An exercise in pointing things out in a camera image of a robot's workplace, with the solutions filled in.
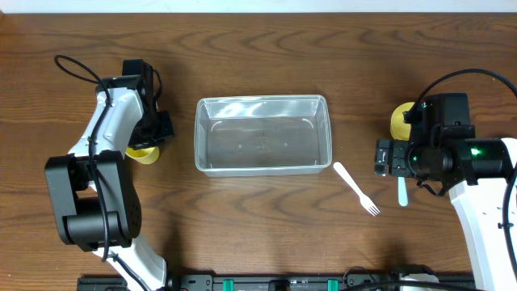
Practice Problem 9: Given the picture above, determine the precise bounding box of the yellow plastic cup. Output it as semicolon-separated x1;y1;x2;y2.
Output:
125;146;160;165

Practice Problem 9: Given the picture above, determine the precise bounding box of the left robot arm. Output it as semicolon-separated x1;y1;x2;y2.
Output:
44;59;181;290

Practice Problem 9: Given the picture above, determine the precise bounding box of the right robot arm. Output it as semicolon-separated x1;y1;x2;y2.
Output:
374;93;516;290

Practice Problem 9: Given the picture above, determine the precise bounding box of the clear plastic container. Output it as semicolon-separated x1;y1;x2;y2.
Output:
194;95;332;177

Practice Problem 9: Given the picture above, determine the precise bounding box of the yellow plastic bowl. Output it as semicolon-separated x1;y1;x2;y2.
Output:
390;102;414;141

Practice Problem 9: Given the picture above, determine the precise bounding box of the pale green plastic spoon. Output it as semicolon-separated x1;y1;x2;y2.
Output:
397;177;409;207

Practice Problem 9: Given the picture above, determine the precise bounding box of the white plastic fork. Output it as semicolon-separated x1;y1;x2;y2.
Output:
333;162;380;217

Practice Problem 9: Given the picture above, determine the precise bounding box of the left black cable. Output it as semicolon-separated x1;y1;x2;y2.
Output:
53;54;150;291

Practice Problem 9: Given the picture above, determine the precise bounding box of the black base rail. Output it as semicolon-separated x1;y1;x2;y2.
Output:
76;271;481;291

